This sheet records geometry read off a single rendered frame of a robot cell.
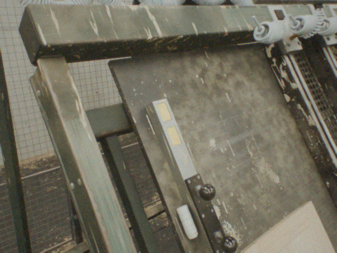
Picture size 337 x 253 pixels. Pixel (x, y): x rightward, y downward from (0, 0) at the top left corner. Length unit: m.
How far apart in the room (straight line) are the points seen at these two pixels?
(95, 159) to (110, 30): 0.31
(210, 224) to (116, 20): 0.56
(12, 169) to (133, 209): 0.74
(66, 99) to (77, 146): 0.11
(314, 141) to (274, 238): 0.44
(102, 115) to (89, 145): 0.15
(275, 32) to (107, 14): 0.51
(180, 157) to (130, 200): 0.17
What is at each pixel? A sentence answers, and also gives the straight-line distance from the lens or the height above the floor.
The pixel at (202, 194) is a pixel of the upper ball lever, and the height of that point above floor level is 1.55.
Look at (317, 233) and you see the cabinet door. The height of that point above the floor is 1.23.
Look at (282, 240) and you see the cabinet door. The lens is 1.08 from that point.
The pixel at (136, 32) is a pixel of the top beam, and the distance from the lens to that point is 0.84.
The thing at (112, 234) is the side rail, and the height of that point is 1.50.
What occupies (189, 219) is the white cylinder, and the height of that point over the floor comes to 1.44.
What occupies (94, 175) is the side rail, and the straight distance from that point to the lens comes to 0.70.
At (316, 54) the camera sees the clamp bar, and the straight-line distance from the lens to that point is 1.60.
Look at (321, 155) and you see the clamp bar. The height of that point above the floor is 1.42.
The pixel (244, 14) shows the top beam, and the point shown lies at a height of 1.93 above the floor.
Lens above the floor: 1.90
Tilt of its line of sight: 17 degrees down
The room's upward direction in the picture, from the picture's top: 3 degrees counter-clockwise
